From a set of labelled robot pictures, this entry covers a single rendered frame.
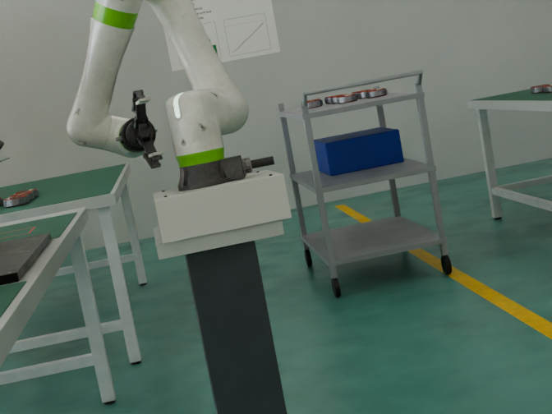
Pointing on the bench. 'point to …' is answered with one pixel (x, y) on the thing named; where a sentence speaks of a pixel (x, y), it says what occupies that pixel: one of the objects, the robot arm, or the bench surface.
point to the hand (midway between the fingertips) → (151, 126)
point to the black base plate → (20, 256)
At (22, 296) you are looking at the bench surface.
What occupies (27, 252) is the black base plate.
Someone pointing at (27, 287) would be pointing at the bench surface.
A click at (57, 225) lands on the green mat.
